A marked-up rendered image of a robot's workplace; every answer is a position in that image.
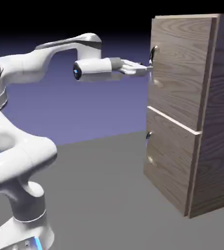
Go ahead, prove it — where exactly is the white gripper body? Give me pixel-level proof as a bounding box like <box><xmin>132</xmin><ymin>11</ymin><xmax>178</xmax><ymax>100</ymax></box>
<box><xmin>118</xmin><ymin>59</ymin><xmax>149</xmax><ymax>76</ymax></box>

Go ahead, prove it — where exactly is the long curved metal handle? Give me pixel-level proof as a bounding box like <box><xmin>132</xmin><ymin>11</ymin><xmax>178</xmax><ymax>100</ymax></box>
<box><xmin>148</xmin><ymin>45</ymin><xmax>160</xmax><ymax>86</ymax></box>

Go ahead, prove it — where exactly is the tall wood cabinet door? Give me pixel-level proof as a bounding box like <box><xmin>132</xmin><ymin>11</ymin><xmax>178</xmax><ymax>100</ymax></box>
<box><xmin>147</xmin><ymin>17</ymin><xmax>218</xmax><ymax>132</ymax></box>

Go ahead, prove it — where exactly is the light wood cabinet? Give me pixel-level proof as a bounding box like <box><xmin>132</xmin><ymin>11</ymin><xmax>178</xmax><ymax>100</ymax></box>
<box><xmin>143</xmin><ymin>13</ymin><xmax>224</xmax><ymax>219</ymax></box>

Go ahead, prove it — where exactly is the short wood cabinet door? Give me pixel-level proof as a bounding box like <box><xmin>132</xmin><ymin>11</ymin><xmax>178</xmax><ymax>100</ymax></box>
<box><xmin>143</xmin><ymin>106</ymin><xmax>202</xmax><ymax>217</ymax></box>

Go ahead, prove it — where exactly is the short curved metal handle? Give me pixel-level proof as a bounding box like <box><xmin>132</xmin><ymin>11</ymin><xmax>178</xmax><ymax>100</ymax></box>
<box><xmin>145</xmin><ymin>131</ymin><xmax>156</xmax><ymax>166</ymax></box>

